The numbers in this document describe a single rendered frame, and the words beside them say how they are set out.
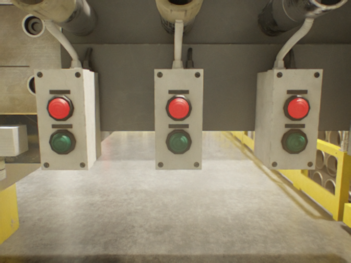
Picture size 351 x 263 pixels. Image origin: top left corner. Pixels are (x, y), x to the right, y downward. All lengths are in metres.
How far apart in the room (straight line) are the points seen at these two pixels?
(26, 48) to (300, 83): 0.47
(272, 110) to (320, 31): 0.22
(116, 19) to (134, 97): 0.14
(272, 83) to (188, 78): 0.12
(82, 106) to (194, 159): 0.18
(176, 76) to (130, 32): 0.17
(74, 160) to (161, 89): 0.17
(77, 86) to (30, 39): 0.19
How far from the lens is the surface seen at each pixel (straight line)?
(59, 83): 0.45
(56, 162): 0.47
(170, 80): 0.42
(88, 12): 0.52
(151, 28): 0.55
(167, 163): 0.44
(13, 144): 0.54
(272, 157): 0.46
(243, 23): 0.57
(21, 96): 0.62
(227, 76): 0.52
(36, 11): 0.40
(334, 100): 0.59
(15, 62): 0.62
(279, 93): 0.45
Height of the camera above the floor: 0.74
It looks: 9 degrees down
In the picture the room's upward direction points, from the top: straight up
